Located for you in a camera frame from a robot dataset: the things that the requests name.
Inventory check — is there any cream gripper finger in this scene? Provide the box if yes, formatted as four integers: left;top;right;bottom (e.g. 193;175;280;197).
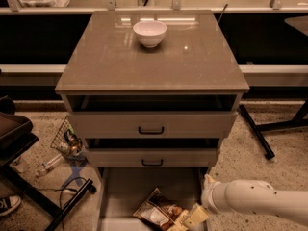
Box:
182;203;210;229

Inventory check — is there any middle drawer with handle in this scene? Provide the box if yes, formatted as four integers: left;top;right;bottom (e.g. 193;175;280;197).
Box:
85;148;218;167

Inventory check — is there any black cable on floor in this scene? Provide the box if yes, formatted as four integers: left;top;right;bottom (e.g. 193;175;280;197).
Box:
35;176;90;231

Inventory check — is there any black stand right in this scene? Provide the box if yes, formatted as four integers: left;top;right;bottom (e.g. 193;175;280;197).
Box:
239;100;308;160

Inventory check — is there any black stand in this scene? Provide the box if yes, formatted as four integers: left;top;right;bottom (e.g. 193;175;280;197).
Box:
0;101;98;231
239;100;308;160

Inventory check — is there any black and white sneaker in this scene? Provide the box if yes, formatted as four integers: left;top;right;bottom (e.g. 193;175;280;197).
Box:
0;195;21;217

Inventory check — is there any grey drawer cabinet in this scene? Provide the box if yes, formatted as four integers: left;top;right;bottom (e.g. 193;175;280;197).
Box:
56;11;248;231

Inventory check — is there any white ceramic bowl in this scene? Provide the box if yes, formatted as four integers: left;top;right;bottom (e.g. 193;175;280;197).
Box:
133;20;167;48

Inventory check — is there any drawer with handle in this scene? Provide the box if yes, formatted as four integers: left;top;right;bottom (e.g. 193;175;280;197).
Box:
85;148;218;167
67;112;237;139

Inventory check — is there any open bottom drawer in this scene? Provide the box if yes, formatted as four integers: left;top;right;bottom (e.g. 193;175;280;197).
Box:
97;167;203;231

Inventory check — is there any top drawer with handle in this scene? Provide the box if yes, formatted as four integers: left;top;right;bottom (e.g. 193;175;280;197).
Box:
67;112;237;139

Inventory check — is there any clear plastic bottle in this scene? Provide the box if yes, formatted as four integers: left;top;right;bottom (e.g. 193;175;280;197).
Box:
36;154;64;177

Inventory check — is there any brown chip bag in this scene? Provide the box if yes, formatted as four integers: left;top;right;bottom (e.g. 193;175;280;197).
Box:
133;188;189;231

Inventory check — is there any black stand left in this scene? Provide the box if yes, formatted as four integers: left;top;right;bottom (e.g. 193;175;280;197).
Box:
0;101;98;231

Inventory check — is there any blue tape cross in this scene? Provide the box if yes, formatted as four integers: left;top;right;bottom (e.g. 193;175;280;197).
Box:
62;161;87;188

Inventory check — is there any wire basket with items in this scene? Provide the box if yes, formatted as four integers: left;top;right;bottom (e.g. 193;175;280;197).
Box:
51;117;86;162

